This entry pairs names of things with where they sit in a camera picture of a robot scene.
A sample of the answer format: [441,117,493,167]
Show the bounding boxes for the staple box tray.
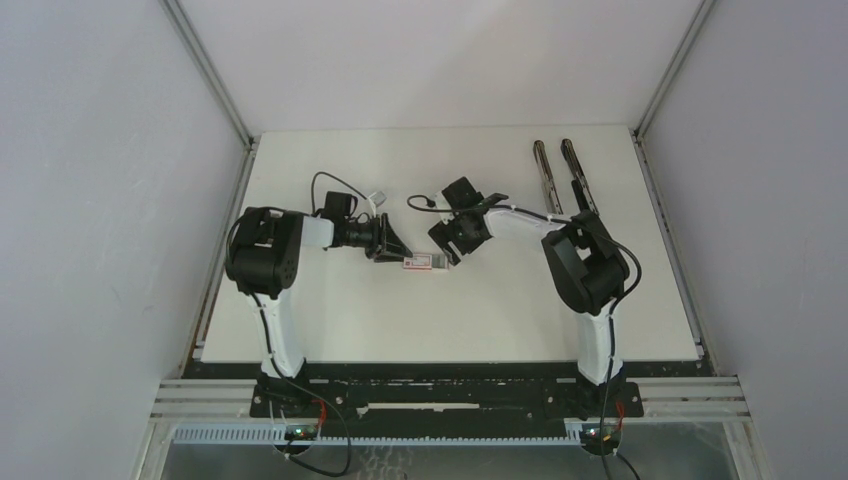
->
[431,255,450,271]

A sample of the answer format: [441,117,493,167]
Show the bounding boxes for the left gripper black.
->
[342,214,412,264]

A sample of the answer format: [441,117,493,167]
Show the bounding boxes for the right controller board with wires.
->
[579,400,641,479]

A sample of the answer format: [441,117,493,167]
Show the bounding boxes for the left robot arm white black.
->
[224,191,413,417]

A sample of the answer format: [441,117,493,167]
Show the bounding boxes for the black stapler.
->
[560,138,599,215]

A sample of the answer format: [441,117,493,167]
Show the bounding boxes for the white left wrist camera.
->
[366,191,387,216]

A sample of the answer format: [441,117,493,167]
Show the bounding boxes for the red white staple box sleeve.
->
[402,254,434,271]

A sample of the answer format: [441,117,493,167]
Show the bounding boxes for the controller board with wires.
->
[272,398,353,478]
[579,400,641,479]

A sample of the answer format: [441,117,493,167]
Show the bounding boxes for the left controller board with wires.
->
[272,398,353,478]

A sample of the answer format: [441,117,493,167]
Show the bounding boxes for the white cable duct strip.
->
[171,423,583,446]

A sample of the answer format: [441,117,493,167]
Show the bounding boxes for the left black camera cable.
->
[225,170,370,399]

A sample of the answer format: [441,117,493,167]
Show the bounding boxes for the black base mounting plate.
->
[249,362,645,437]

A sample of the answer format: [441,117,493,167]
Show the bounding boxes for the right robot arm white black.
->
[421,177,630,416]

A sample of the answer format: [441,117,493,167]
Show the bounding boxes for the silver black staple remover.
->
[532,140,563,215]

